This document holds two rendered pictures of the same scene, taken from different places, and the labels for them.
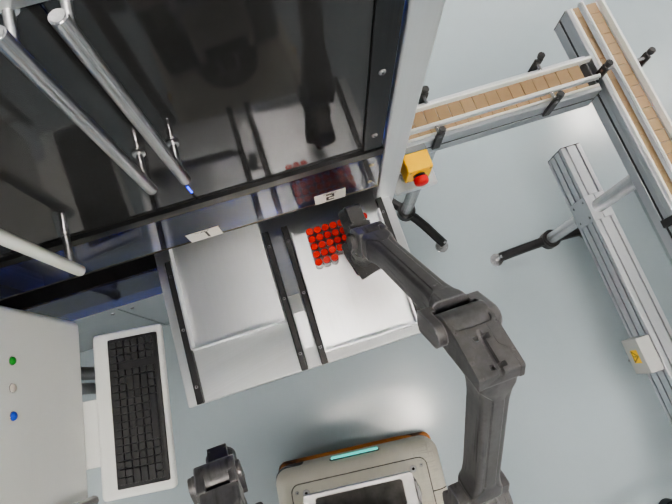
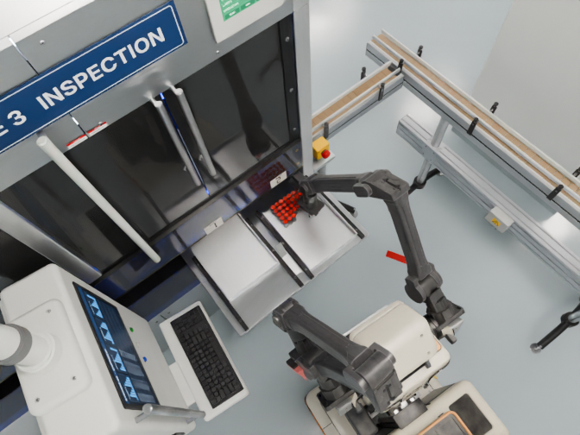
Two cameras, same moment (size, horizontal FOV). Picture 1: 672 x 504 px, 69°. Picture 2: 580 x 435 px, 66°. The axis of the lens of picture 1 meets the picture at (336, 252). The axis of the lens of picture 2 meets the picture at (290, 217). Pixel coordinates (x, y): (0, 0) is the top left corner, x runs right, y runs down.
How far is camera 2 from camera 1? 0.70 m
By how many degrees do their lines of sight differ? 12
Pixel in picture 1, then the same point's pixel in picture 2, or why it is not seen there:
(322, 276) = (290, 230)
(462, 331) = (375, 181)
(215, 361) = (245, 303)
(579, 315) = (459, 223)
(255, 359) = (269, 292)
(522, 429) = not seen: hidden behind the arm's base
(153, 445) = (225, 371)
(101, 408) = (181, 365)
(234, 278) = (237, 251)
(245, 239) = (235, 227)
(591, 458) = (507, 311)
